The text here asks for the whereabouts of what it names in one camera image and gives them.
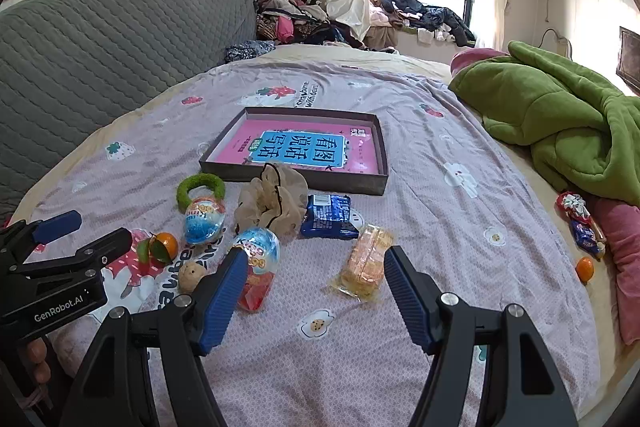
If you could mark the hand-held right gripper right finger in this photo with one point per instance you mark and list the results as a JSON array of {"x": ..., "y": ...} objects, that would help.
[{"x": 405, "y": 297}]

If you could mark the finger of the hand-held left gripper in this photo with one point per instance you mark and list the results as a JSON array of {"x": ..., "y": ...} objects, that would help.
[
  {"x": 95, "y": 252},
  {"x": 57, "y": 227}
]

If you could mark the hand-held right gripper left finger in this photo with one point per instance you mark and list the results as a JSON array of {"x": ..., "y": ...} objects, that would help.
[{"x": 225, "y": 297}]

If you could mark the walnut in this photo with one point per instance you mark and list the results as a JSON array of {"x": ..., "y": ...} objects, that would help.
[{"x": 191, "y": 277}]

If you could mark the red snack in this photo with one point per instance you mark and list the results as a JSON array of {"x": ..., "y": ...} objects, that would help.
[{"x": 262, "y": 257}]

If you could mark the clear packet of orange crackers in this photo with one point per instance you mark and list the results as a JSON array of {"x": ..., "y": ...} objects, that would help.
[{"x": 362, "y": 262}]

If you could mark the mandarin orange with leaves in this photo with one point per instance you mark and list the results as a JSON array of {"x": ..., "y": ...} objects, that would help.
[{"x": 165, "y": 244}]

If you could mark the blue egg-shaped candy toy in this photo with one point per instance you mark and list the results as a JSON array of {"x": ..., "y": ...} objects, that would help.
[{"x": 202, "y": 222}]

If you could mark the beige hair scrunchie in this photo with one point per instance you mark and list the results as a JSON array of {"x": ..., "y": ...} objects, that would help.
[{"x": 270, "y": 202}]

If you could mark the blue snack packet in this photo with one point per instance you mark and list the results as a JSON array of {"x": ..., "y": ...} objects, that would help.
[{"x": 327, "y": 214}]

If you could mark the shallow brown cardboard box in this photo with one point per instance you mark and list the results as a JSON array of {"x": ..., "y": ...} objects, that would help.
[{"x": 350, "y": 184}]

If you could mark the person's left hand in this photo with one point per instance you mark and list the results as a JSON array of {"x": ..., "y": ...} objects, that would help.
[{"x": 39, "y": 359}]

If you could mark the purple strawberry print bed sheet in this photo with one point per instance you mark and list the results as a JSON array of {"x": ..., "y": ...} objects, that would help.
[{"x": 425, "y": 187}]

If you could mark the pink and blue book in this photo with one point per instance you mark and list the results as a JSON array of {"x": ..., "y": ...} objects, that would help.
[{"x": 300, "y": 147}]

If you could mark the grey quilted headboard cover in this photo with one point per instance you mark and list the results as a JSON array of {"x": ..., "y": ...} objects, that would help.
[{"x": 100, "y": 57}]

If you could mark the red foil wrapped candy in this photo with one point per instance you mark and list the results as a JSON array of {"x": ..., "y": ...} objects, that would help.
[{"x": 570, "y": 203}]

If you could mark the blue wrapped candy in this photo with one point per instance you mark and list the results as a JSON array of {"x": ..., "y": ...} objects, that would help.
[{"x": 586, "y": 237}]

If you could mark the pink pillow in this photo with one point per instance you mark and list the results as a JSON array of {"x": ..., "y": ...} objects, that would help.
[{"x": 622, "y": 257}]

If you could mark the green fleece blanket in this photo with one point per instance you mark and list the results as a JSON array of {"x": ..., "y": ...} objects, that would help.
[{"x": 550, "y": 107}]

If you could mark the dark floral cloth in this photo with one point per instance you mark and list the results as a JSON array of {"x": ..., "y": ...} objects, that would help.
[{"x": 247, "y": 51}]

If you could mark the pink blanket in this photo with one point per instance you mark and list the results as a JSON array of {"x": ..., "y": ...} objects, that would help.
[{"x": 475, "y": 57}]

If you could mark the brown cloth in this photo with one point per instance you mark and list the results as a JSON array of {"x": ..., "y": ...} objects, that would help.
[{"x": 380, "y": 38}]

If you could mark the pile of dark clothes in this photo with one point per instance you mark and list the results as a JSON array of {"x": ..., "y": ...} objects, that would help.
[{"x": 425, "y": 14}]

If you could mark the pile of colourful clothes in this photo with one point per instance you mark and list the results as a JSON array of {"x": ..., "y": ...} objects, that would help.
[{"x": 290, "y": 14}]

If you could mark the dark wooden frame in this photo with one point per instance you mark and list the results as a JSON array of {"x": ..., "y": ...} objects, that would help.
[{"x": 631, "y": 59}]

